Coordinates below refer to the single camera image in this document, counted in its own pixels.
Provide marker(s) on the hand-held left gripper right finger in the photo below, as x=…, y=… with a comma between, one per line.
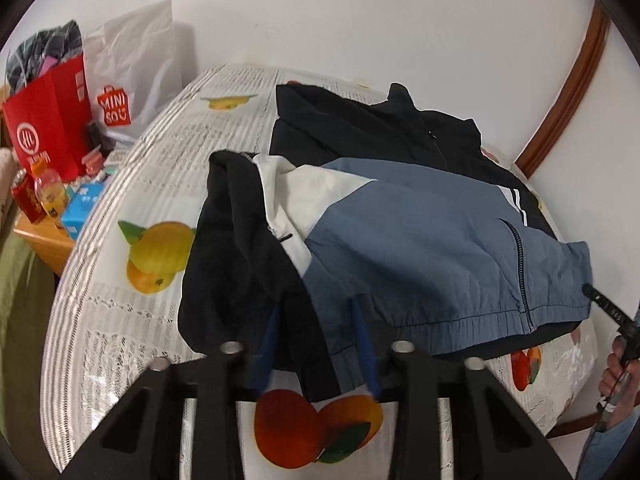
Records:
x=362, y=350

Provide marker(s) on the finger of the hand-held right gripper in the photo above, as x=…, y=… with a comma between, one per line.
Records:
x=605, y=305

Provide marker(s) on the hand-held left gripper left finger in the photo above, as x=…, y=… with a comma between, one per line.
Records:
x=265, y=350

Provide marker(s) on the black white blue jacket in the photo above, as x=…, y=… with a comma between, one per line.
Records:
x=425, y=240

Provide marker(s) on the person's right forearm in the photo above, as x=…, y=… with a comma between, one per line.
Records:
x=607, y=450

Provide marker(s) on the person's right hand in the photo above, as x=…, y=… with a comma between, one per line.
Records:
x=614, y=375

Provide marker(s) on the fruit print tablecloth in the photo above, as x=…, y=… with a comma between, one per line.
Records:
x=150, y=160

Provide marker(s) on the blue carton box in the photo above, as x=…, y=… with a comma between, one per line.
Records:
x=82, y=207

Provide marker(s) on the white remote control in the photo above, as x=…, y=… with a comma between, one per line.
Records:
x=116, y=162

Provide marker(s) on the green bedsheet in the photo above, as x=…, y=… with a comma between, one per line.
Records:
x=22, y=335

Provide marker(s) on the wooden nightstand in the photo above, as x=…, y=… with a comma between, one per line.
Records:
x=45, y=245

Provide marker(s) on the orange drink bottle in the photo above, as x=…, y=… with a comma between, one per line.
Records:
x=50, y=195

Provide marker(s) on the small black object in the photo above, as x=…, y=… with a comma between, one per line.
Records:
x=100, y=137

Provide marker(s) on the red drink can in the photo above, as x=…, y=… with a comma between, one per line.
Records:
x=27, y=197

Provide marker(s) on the red paper bag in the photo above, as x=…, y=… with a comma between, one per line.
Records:
x=50, y=115

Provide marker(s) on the white plastic shopping bag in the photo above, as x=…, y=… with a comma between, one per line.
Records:
x=135, y=55

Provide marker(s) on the grey plaid cloth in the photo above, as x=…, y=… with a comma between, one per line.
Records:
x=45, y=52

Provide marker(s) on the brown wooden door frame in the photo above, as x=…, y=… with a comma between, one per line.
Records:
x=565, y=105

